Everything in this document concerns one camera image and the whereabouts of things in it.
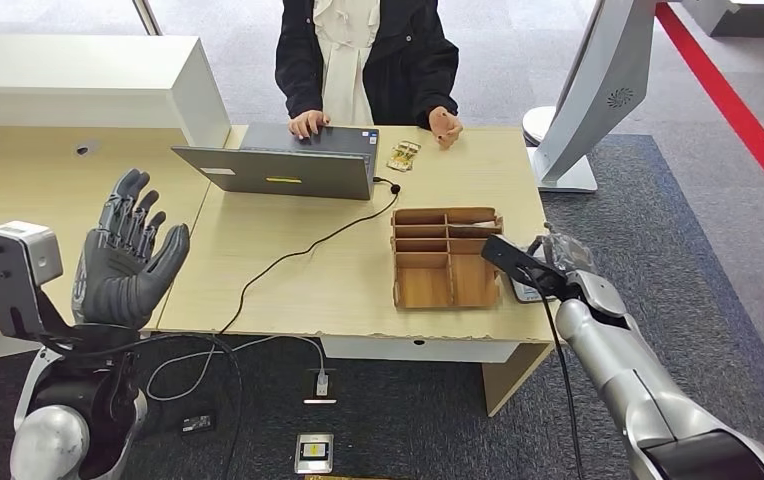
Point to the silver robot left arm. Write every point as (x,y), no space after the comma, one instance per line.
(51,440)

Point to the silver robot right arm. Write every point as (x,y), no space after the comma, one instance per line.
(620,371)

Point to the grey laptop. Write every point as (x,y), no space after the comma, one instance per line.
(289,172)

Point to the black power adapter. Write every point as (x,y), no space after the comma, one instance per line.
(198,423)

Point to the person's right hand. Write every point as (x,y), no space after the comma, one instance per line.
(307,122)

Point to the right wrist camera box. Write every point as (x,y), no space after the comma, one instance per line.
(514,262)

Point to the white kiosk stand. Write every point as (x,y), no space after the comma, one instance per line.
(610,66)

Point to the person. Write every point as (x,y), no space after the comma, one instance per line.
(402,60)

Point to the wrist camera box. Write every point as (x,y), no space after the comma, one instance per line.
(514,262)
(11,278)

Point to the white counter cabinet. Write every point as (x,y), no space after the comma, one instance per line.
(57,73)

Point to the white plug adapter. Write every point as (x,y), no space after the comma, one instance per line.
(321,384)

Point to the grey metal pole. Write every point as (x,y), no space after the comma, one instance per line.
(147,16)

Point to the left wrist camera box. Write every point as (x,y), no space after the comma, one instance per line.
(11,278)

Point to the small wooden key tags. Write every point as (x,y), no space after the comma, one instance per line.
(403,156)

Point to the wooden desk side panel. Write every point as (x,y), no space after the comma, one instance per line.
(508,381)

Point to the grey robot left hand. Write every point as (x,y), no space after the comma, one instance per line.
(117,285)

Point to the silver floor socket box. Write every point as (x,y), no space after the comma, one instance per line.
(314,453)

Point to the white stand base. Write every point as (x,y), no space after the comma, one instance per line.
(753,20)

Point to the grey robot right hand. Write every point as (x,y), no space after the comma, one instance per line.
(567,258)

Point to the wooden compartment organizer box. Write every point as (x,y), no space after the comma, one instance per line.
(422,285)

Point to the person's left hand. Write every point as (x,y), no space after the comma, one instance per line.
(445,126)

